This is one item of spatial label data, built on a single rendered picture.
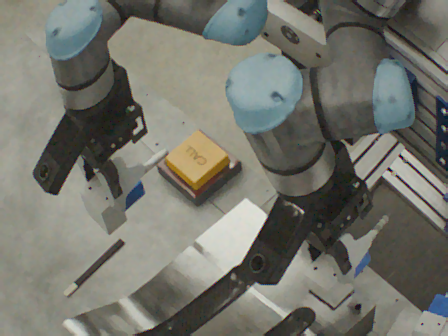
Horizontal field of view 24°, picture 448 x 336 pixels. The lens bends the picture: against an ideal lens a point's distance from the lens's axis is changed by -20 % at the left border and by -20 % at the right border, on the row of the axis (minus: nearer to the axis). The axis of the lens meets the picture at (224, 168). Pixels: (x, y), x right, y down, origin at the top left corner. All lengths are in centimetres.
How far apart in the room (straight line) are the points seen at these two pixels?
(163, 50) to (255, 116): 178
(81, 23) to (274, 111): 25
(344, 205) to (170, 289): 30
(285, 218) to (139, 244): 40
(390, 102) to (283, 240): 24
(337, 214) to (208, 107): 150
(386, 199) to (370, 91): 122
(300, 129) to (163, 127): 61
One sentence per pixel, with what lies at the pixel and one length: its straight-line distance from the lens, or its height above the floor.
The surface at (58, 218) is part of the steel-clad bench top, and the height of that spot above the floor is 80.
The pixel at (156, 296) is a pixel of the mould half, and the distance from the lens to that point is 151.
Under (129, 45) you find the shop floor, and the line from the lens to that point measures 296.
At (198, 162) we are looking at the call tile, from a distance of 166.
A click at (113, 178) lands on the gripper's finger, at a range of 142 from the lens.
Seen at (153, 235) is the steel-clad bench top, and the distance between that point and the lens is 165.
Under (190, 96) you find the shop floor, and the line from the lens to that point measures 281.
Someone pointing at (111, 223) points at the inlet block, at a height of 92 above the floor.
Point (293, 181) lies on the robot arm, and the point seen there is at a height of 117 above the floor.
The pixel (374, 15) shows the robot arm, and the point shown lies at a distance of 121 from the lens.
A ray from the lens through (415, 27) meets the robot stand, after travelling 167.
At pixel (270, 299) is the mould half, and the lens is 148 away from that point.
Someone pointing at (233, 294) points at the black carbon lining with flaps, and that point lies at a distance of 149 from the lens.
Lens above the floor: 218
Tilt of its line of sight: 54 degrees down
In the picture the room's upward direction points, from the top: 12 degrees counter-clockwise
